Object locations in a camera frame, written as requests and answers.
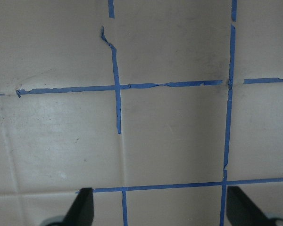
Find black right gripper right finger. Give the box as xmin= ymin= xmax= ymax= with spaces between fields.
xmin=226 ymin=186 xmax=273 ymax=226

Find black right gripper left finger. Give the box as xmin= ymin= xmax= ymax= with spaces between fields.
xmin=62 ymin=188 xmax=94 ymax=226

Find lower vertical blue tape piece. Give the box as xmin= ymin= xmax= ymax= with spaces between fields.
xmin=122 ymin=190 xmax=128 ymax=226

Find lower horizontal blue tape strip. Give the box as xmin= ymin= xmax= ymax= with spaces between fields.
xmin=93 ymin=178 xmax=283 ymax=193

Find long right vertical tape strip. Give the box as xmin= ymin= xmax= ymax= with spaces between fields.
xmin=219 ymin=24 xmax=236 ymax=226

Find right horizontal blue tape piece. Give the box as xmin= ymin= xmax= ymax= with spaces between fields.
xmin=243 ymin=78 xmax=283 ymax=84

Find long horizontal blue tape strip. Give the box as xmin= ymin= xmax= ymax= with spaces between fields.
xmin=16 ymin=80 xmax=223 ymax=98

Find torn vertical blue tape strip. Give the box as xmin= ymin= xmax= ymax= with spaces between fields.
xmin=101 ymin=26 xmax=121 ymax=134

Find short top blue tape piece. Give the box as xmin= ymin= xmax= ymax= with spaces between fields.
xmin=108 ymin=0 xmax=115 ymax=19

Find top right blue tape piece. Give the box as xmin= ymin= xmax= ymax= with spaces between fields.
xmin=231 ymin=0 xmax=237 ymax=22

